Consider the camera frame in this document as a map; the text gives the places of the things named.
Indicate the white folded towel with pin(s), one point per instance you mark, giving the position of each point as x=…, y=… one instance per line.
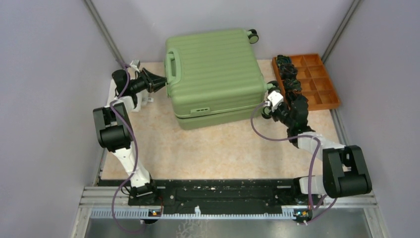
x=142, y=97

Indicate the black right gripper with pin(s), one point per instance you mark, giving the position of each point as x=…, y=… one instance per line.
x=274, y=111

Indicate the green suitcase blue lining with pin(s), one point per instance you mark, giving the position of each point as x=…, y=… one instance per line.
x=212, y=78

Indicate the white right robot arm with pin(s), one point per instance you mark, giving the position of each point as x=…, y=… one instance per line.
x=336, y=170

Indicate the white slotted cable duct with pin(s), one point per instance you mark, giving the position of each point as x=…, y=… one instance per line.
x=155, y=213

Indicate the suitcase wheel front right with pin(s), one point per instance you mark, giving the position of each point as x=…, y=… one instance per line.
x=266, y=113

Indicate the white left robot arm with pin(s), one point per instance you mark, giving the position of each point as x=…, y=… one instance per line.
x=114, y=130

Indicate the dark bundle in tray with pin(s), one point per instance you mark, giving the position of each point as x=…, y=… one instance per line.
x=292, y=85
x=282, y=59
x=295, y=96
x=288, y=71

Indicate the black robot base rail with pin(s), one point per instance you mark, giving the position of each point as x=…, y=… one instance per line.
x=222, y=196

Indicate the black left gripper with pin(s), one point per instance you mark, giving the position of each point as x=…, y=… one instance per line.
x=153, y=82

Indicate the orange compartment tray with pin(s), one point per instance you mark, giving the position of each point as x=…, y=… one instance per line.
x=315, y=82

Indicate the suitcase wheel middle right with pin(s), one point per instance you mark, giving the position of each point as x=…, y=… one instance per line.
x=273, y=86

